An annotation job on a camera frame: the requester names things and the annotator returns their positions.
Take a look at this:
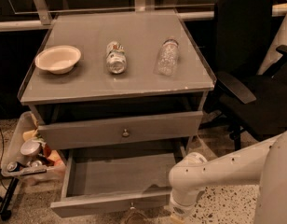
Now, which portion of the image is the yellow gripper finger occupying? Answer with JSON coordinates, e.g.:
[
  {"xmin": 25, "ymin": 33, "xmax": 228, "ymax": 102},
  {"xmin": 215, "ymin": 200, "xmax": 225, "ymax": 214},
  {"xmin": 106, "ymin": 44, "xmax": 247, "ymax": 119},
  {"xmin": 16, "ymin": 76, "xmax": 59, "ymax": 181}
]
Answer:
[{"xmin": 171, "ymin": 215, "xmax": 185, "ymax": 224}]

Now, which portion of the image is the grey drawer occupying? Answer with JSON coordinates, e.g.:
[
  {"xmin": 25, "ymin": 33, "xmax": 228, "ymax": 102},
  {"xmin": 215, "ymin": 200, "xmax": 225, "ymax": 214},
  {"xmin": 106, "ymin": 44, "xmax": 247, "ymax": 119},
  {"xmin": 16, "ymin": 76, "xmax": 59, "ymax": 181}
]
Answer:
[
  {"xmin": 38, "ymin": 111, "xmax": 203, "ymax": 149},
  {"xmin": 51, "ymin": 139, "xmax": 185, "ymax": 217}
]

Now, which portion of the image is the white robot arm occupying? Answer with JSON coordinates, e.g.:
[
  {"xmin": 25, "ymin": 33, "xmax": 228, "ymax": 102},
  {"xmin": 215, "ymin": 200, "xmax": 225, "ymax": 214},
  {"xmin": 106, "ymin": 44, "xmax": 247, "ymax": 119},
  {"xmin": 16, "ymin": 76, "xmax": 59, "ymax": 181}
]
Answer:
[{"xmin": 169, "ymin": 131, "xmax": 287, "ymax": 224}]

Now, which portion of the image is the grey top drawer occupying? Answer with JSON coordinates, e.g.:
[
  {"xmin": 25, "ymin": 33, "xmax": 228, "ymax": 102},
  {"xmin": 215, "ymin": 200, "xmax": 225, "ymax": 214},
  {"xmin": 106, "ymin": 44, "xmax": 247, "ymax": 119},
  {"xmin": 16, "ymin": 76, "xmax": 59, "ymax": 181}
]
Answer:
[{"xmin": 38, "ymin": 111, "xmax": 203, "ymax": 149}]

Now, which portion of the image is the grey drawer cabinet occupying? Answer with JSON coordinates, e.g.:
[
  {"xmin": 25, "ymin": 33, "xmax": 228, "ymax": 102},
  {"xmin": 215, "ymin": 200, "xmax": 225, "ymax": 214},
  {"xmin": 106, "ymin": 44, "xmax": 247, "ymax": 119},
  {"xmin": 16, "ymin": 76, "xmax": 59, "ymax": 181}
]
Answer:
[{"xmin": 17, "ymin": 10, "xmax": 217, "ymax": 161}]

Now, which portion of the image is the black office chair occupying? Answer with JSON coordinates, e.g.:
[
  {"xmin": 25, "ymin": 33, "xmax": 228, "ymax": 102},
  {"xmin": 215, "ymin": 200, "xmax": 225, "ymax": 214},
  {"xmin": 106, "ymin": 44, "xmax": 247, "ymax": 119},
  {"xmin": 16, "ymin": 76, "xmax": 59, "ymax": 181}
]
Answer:
[{"xmin": 203, "ymin": 0, "xmax": 287, "ymax": 150}]

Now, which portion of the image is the silver can in bin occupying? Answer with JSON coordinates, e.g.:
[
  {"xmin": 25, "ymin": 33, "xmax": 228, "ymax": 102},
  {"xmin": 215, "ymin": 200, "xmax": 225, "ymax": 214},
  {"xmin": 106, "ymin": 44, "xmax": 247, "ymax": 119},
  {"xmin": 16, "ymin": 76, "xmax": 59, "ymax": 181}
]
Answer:
[{"xmin": 20, "ymin": 140, "xmax": 41, "ymax": 157}]

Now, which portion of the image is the clear plastic water bottle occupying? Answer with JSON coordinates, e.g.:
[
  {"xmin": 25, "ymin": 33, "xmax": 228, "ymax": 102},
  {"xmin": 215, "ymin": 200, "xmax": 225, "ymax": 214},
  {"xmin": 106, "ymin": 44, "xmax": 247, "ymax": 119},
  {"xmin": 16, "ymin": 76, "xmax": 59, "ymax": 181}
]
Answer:
[{"xmin": 155, "ymin": 38, "xmax": 179, "ymax": 77}]

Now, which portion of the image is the black folding stand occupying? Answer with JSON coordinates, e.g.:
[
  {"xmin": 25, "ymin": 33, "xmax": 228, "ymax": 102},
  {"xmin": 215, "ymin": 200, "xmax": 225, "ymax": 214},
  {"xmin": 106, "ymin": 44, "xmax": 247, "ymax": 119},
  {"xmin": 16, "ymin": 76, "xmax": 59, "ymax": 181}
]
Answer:
[{"xmin": 0, "ymin": 177, "xmax": 19, "ymax": 221}]

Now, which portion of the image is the green soda can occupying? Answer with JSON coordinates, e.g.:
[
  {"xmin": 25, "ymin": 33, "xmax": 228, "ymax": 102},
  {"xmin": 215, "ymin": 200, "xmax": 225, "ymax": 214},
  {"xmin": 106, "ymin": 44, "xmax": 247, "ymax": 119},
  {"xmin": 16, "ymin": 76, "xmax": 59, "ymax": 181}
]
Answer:
[{"xmin": 106, "ymin": 41, "xmax": 127, "ymax": 75}]

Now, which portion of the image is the white paper bowl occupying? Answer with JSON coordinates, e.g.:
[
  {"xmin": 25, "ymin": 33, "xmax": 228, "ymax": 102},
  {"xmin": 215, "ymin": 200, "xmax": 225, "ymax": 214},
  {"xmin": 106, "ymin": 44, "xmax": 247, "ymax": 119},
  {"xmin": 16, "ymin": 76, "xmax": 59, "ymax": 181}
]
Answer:
[{"xmin": 34, "ymin": 45, "xmax": 81, "ymax": 75}]

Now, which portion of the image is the metal railing bar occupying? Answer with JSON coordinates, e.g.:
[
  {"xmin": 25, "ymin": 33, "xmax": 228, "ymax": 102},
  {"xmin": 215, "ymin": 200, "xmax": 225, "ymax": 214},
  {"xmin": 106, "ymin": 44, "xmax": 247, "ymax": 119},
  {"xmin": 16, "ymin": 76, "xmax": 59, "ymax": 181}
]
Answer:
[{"xmin": 0, "ymin": 2, "xmax": 287, "ymax": 34}]

